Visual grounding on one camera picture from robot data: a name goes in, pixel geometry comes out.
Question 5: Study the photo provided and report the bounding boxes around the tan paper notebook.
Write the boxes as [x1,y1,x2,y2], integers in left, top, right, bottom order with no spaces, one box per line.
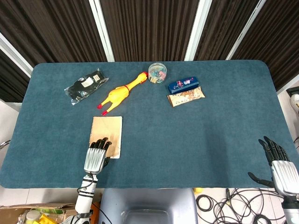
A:
[89,116,123,160]

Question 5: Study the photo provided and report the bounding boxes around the white partition post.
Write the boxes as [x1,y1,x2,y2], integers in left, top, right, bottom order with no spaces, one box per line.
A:
[184,0,212,62]
[226,0,267,60]
[0,32,33,75]
[88,0,115,63]

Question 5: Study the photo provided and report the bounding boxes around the yellow toy blocks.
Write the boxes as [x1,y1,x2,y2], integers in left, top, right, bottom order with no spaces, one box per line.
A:
[37,212,56,224]

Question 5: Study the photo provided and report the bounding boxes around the brown snack packet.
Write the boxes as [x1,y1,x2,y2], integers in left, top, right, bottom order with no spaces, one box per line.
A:
[166,86,206,109]

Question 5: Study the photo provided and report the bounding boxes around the grey robot base body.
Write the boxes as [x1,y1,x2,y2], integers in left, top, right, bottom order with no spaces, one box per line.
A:
[98,188,199,224]

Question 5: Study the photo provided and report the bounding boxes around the blue printed pencil case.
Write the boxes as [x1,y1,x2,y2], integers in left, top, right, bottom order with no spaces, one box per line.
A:
[167,76,199,93]

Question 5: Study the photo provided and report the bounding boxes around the brown cardboard box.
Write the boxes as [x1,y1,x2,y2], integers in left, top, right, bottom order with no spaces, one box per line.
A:
[0,203,78,224]

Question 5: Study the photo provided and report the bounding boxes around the yellow rubber chicken toy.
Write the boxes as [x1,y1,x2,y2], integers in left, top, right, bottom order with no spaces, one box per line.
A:
[97,71,149,116]

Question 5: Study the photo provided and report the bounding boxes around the teal felt table cover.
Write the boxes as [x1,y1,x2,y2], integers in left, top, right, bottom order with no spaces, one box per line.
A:
[0,60,299,189]

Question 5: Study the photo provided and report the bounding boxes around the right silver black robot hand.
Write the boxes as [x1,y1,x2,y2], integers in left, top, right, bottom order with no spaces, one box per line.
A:
[247,136,299,198]

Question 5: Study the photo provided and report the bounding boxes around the black floor cable tangle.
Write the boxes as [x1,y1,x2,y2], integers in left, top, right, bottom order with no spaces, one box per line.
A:
[196,188,287,224]

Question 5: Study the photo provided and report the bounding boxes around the clear jar of binder clips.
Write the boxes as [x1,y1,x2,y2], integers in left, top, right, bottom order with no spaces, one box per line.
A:
[148,62,168,84]

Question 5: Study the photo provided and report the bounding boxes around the white sneaker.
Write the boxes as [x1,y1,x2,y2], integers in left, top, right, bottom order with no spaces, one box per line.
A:
[289,93,299,110]

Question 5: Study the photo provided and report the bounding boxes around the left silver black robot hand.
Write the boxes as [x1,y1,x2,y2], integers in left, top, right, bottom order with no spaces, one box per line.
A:
[83,137,113,175]

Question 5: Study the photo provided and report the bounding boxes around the black item in plastic bag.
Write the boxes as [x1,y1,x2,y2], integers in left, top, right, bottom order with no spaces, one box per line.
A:
[64,68,110,106]

